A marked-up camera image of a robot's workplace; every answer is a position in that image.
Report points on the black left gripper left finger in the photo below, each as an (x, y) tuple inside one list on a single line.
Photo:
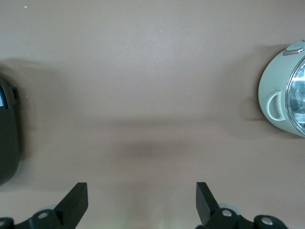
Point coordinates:
[(71, 202)]

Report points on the round glass pot lid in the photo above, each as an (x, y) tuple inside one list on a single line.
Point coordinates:
[(297, 100)]

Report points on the black round appliance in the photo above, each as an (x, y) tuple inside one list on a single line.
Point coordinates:
[(8, 143)]

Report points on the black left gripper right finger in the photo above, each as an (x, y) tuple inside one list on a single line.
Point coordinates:
[(207, 207)]

